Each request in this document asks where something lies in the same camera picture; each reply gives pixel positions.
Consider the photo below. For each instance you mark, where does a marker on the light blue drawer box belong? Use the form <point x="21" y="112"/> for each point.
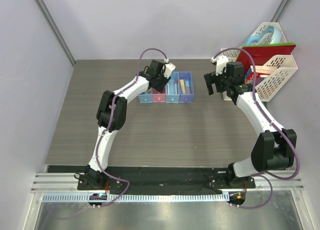
<point x="145" y="97"/>

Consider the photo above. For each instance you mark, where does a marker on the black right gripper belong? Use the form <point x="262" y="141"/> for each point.
<point x="211" y="78"/>

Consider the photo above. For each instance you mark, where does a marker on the teal blue drawer box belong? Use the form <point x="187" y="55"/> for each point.
<point x="173" y="98"/>

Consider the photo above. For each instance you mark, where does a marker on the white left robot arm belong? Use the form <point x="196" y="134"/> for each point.
<point x="112" y="113"/>

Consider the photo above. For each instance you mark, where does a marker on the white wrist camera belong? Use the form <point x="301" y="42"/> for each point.
<point x="220" y="63"/>
<point x="168" y="69"/>

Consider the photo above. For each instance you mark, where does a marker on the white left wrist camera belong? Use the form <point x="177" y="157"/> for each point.
<point x="168" y="69"/>

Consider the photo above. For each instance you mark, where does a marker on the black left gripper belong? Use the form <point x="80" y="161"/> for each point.
<point x="165" y="81"/>

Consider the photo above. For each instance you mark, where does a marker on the white perforated file rack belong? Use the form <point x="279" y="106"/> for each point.
<point x="283" y="67"/>

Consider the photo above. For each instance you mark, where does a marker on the yellow capped tube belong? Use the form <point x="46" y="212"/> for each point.
<point x="183" y="87"/>

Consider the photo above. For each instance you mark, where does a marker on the purple drawer box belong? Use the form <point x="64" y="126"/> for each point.
<point x="187" y="98"/>

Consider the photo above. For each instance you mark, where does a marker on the red folder board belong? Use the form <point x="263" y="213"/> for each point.
<point x="262" y="53"/>

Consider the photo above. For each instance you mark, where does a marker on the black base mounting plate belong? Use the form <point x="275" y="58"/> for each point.
<point x="160" y="180"/>

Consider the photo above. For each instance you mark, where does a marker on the white slotted cable duct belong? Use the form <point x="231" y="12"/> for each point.
<point x="105" y="198"/>

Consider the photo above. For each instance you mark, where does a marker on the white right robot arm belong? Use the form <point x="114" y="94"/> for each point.
<point x="275" y="145"/>

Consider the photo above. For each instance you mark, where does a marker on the colourful book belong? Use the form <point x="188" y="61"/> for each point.
<point x="249" y="76"/>

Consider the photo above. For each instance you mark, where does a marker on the orange white marker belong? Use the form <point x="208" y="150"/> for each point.
<point x="169" y="89"/>

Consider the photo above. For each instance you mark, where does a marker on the blue capped clear tube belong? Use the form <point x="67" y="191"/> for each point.
<point x="187" y="86"/>

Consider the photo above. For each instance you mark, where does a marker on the pink drawer box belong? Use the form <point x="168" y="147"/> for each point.
<point x="159" y="96"/>

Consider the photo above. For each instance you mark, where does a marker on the pink white marker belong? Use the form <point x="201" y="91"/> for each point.
<point x="177" y="87"/>

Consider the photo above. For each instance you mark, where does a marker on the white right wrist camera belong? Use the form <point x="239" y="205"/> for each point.
<point x="220" y="63"/>

